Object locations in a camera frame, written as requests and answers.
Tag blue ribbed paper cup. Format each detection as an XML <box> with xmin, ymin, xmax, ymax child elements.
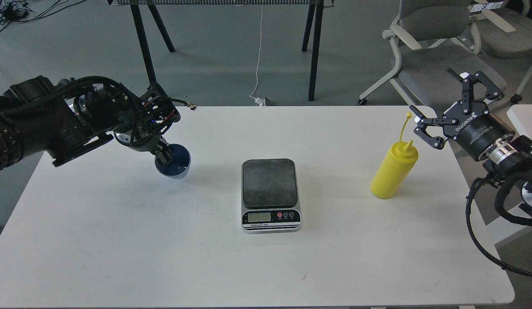
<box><xmin>155</xmin><ymin>143</ymin><xmax>191</xmax><ymax>179</ymax></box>

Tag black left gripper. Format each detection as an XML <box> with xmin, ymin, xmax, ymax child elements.
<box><xmin>116</xmin><ymin>82</ymin><xmax>197</xmax><ymax>166</ymax></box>

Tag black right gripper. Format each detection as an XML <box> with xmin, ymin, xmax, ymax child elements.
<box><xmin>409</xmin><ymin>68</ymin><xmax>516</xmax><ymax>162</ymax></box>

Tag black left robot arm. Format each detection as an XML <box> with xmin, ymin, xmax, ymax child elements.
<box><xmin>0</xmin><ymin>76</ymin><xmax>196</xmax><ymax>171</ymax></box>

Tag grey office chair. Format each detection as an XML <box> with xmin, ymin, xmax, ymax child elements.
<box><xmin>469</xmin><ymin>0</ymin><xmax>532</xmax><ymax>104</ymax></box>
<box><xmin>358</xmin><ymin>0</ymin><xmax>507</xmax><ymax>118</ymax></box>

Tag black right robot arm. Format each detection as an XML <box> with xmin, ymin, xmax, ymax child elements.
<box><xmin>410</xmin><ymin>69</ymin><xmax>532</xmax><ymax>277</ymax></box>

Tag black cables on floor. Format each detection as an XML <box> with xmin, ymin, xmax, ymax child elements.
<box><xmin>0</xmin><ymin>0</ymin><xmax>86</xmax><ymax>38</ymax></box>

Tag yellow squeeze bottle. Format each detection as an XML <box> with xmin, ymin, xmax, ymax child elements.
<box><xmin>370</xmin><ymin>112</ymin><xmax>419</xmax><ymax>200</ymax></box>

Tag white hanging cable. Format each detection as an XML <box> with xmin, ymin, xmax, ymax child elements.
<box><xmin>249</xmin><ymin>3</ymin><xmax>266</xmax><ymax>106</ymax></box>

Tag digital kitchen scale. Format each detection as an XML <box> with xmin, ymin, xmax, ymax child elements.
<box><xmin>241</xmin><ymin>158</ymin><xmax>302</xmax><ymax>233</ymax></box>

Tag black-legged background table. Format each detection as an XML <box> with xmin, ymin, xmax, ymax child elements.
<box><xmin>107</xmin><ymin>0</ymin><xmax>335</xmax><ymax>102</ymax></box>

